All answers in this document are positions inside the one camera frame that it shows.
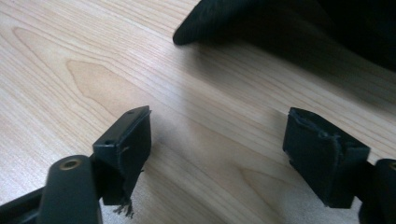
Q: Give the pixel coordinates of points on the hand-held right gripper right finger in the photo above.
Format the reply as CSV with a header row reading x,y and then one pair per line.
x,y
317,155

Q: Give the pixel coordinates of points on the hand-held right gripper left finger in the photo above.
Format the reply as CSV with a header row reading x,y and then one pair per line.
x,y
127,146

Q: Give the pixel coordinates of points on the dark cloth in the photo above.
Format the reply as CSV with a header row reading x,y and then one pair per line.
x,y
280,21

